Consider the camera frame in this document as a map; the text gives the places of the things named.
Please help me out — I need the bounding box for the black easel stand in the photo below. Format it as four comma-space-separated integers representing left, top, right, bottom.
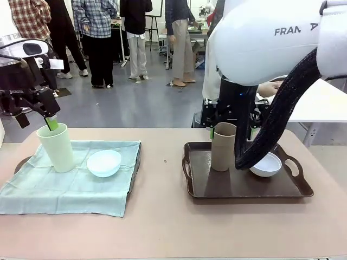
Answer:
145, 15, 161, 53

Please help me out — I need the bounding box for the dark brown serving tray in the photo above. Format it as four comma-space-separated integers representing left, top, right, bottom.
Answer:
13, 141, 142, 196
182, 141, 314, 200

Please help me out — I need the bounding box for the tall brown cup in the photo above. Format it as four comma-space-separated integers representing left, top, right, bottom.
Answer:
210, 122, 237, 172

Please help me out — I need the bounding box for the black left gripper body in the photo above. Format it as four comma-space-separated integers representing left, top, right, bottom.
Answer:
0, 88, 37, 116

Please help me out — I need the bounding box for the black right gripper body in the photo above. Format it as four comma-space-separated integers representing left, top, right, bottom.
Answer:
218, 101, 240, 125

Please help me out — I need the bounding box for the teal cloth mat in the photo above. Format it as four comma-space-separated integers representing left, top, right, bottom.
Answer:
0, 140, 142, 218

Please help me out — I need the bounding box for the white side table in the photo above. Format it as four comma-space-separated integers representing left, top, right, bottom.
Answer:
267, 77, 347, 148

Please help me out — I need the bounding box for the bystander in blue plaid shirt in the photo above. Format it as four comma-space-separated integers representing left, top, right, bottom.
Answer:
72, 0, 120, 89

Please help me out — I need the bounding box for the person's left hand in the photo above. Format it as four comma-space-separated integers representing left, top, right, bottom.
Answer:
257, 81, 284, 97

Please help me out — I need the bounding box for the bystander in red plaid shirt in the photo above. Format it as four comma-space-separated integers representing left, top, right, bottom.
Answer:
7, 0, 59, 94

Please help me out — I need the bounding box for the light blue bowl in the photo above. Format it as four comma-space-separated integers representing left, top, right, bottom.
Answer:
86, 150, 122, 178

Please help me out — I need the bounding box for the tall light green cup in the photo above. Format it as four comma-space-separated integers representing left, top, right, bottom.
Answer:
36, 122, 74, 173

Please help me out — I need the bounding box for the white bowl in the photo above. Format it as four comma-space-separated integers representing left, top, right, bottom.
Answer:
248, 151, 282, 178

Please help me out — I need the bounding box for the bystander in white trousers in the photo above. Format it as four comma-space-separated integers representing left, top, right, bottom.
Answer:
119, 0, 153, 80

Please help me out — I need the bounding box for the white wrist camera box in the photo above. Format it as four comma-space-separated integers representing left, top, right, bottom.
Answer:
48, 58, 65, 71

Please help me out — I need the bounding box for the bystander in beige trousers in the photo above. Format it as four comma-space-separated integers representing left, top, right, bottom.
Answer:
164, 0, 197, 88

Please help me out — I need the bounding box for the bystander in black clothes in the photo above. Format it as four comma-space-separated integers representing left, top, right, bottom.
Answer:
44, 0, 89, 80

